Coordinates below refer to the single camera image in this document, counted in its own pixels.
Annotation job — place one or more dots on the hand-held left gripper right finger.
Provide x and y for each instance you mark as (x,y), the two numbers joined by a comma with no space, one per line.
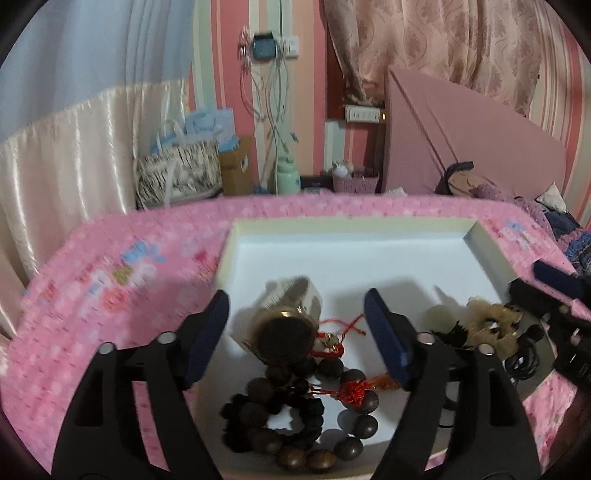
(385,341)

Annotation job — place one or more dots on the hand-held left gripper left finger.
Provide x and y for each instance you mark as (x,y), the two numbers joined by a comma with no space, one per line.
(210,337)

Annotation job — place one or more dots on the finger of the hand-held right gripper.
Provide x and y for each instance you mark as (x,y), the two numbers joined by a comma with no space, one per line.
(558,279)
(531,295)

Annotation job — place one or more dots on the beige hair claw clip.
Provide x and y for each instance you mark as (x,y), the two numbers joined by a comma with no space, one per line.
(489,323)

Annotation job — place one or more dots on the red knot tassel charm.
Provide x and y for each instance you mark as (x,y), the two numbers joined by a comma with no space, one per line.
(353,392)

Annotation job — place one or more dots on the white box tray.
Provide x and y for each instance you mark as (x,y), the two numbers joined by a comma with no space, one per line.
(346,258)

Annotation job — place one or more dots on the dark blue patterned cloth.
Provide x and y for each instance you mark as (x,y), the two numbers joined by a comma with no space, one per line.
(565,230)

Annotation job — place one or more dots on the white pillow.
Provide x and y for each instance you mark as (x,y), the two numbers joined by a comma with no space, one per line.
(551,198)

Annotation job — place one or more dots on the purple polka-dot quilt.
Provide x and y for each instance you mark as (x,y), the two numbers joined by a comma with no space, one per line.
(521,205)

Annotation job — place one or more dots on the pink floral bedsheet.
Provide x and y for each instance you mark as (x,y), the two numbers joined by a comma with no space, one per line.
(115,323)

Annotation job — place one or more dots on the tan cloth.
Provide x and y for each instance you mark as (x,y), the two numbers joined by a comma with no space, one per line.
(464,184)

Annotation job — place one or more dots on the white tissue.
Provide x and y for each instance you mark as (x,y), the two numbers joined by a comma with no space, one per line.
(396,190)

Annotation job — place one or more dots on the pink headboard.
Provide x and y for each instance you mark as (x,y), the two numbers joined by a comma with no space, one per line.
(485,138)

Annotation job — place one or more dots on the purple plastic basket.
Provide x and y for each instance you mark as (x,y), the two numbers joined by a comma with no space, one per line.
(355,183)

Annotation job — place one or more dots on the black and white tote bag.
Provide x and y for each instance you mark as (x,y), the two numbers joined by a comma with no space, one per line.
(178,177)

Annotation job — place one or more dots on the brown cardboard box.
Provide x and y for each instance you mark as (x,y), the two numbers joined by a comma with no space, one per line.
(235,168)

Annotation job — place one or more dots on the small black box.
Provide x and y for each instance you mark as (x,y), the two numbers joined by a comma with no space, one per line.
(316,181)

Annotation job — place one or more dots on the small white bottle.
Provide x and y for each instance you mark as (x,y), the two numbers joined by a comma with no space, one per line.
(342,169)

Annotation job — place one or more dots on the green water bottle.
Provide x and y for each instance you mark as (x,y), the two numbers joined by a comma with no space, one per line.
(288,177)

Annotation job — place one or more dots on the white satin curtain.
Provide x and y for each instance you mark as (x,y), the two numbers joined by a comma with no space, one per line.
(69,184)

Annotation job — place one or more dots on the blue gift bag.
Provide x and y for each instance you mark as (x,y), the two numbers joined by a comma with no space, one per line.
(212,127)

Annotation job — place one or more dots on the white power strip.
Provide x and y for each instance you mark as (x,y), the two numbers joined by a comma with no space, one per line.
(364,114)

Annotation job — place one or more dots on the pink patterned curtain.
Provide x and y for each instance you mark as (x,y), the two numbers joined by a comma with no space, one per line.
(438,41)

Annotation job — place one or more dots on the blue charger device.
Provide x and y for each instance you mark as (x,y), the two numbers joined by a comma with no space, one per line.
(264,47)

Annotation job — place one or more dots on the blue curtain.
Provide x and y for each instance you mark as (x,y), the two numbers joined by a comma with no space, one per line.
(69,46)

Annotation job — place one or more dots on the white wall socket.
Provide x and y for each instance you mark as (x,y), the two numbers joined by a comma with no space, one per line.
(291,46)

